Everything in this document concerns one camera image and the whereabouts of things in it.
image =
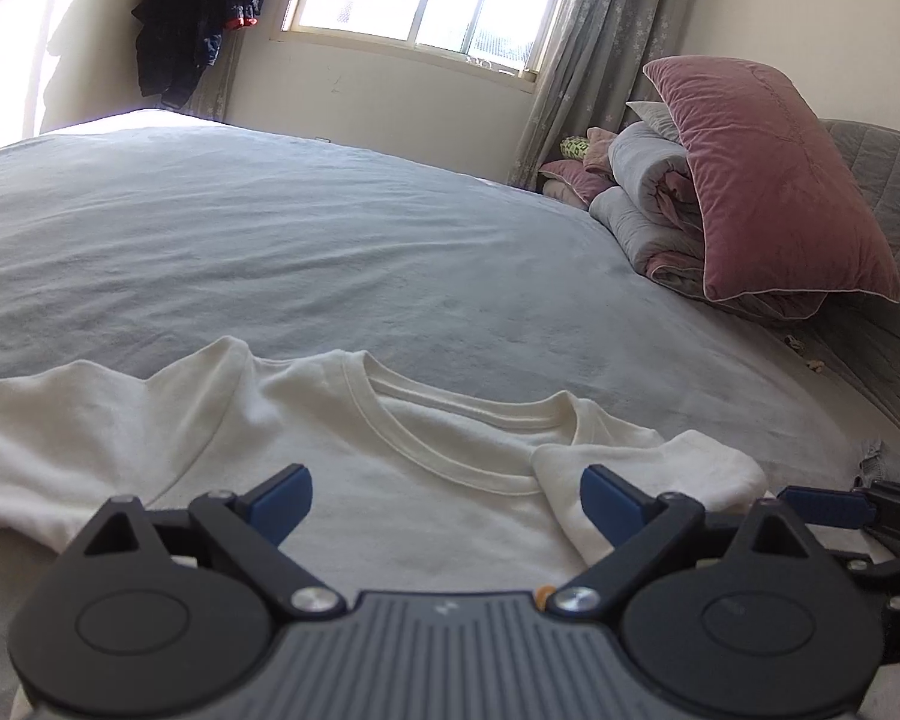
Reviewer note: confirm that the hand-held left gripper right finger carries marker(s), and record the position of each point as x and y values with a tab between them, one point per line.
607	502

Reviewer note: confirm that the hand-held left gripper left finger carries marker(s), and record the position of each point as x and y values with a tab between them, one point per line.
281	502

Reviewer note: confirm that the white bear print t-shirt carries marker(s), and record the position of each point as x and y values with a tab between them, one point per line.
435	510

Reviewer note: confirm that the small beige scrunchie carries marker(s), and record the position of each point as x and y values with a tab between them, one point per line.
806	352

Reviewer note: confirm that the folded grey pink quilt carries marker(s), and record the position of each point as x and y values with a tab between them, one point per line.
652	202

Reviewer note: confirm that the grey quilted headboard cover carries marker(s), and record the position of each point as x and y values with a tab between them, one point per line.
885	202

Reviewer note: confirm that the pink velvet pillow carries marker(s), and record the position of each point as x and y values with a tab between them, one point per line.
780	187

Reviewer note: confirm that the small pink pillow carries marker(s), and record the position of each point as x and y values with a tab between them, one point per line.
570	180

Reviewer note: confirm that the green patterned soft toy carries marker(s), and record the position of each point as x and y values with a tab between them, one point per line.
576	148

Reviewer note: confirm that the grey star print curtain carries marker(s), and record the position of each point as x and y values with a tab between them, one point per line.
607	37
221	82

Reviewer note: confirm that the dark hanging jackets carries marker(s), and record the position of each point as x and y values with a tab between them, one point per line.
187	15

